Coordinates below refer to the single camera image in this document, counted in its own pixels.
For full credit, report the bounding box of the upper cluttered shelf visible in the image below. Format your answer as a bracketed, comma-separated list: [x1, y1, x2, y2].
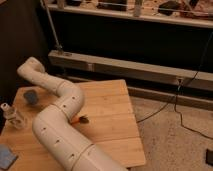
[43, 0, 213, 29]

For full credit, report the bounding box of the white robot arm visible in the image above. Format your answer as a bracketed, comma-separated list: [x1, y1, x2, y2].
[17, 57, 128, 171]

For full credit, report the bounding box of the orange handled brush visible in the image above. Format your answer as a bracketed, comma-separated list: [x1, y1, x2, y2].
[71, 115, 89, 124]

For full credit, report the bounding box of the blue sponge pad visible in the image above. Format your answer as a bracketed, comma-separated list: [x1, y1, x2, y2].
[0, 144, 18, 170]

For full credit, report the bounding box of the black power cable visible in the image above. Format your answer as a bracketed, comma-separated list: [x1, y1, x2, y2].
[136, 31, 213, 141]

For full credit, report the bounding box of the metal vertical pole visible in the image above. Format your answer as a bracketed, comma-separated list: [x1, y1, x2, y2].
[42, 0, 63, 53]

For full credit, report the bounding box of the black box on floor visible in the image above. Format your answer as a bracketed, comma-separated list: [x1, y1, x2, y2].
[206, 149, 213, 166]

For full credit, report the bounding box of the lower wooden shelf beam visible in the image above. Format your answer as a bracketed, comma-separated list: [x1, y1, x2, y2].
[48, 50, 213, 91]

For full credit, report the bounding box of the wooden floor baseboard plank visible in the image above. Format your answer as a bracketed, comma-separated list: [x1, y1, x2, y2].
[127, 84, 213, 111]

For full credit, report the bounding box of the clear plastic bottle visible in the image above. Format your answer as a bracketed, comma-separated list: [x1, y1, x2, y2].
[0, 103, 26, 129]

